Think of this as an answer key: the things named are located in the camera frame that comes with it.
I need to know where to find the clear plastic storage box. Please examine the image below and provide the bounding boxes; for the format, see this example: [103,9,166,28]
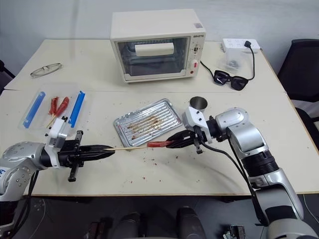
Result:
[17,83,92,133]

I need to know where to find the black office chair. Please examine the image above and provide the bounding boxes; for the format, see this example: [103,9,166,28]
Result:
[277,38,319,153]

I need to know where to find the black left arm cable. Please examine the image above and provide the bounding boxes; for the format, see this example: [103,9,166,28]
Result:
[13,169,40,239]

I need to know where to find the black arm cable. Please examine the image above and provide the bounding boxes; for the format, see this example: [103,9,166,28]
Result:
[13,169,40,239]
[199,142,270,226]

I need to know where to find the dark reddish floor object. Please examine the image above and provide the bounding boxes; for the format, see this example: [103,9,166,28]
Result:
[85,216,113,239]

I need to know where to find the blue box clip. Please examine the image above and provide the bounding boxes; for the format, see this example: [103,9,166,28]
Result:
[22,91,46,128]
[68,91,86,128]

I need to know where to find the stainless steel cup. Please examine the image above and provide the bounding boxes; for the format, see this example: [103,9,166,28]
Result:
[189,96,208,112]

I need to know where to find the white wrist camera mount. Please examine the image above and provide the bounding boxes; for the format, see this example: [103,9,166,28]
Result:
[181,105,213,144]
[44,118,69,169]

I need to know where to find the thin-framed clear eyeglasses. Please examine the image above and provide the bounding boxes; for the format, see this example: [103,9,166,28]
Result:
[30,62,63,78]

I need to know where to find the dark rounded shape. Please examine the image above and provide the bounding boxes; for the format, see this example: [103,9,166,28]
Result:
[175,206,206,239]
[116,211,141,239]

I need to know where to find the clear plastic bag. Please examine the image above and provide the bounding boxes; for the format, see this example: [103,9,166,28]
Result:
[219,48,246,71]

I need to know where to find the small metallic floor object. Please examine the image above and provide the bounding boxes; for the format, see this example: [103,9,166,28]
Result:
[223,224,247,239]

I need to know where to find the black plug with cable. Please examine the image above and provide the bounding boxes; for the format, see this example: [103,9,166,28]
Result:
[200,40,256,81]

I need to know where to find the skewered red sausage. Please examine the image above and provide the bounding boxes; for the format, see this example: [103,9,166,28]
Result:
[46,96,70,128]
[47,96,61,125]

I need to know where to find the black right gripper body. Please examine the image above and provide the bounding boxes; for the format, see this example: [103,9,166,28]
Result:
[184,126,209,155]

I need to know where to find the black sunglasses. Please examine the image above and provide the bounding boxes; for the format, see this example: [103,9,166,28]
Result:
[213,70,249,91]

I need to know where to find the bare wooden skewer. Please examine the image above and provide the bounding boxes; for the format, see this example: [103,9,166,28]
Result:
[104,146,150,151]

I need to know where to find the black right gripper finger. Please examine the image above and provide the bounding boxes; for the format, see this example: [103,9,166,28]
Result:
[168,130,195,141]
[166,139,195,150]

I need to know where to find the ribbed metal baking tray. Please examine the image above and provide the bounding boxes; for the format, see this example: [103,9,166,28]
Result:
[113,98,184,148]

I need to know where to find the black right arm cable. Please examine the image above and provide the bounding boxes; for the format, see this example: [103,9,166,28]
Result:
[199,142,270,226]

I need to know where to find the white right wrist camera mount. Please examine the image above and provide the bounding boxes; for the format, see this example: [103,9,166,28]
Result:
[181,105,213,144]

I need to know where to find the white power strip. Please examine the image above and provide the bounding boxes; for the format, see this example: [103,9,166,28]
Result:
[220,37,261,53]

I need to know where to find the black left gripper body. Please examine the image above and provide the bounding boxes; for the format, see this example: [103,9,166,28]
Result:
[58,130,85,183]

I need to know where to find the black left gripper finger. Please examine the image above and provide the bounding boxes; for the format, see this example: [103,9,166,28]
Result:
[80,149,116,161]
[80,143,111,152]

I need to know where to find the cream toaster oven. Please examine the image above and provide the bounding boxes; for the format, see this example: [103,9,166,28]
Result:
[110,8,207,85]

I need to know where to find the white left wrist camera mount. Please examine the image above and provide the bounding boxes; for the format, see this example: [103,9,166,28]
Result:
[44,118,69,169]

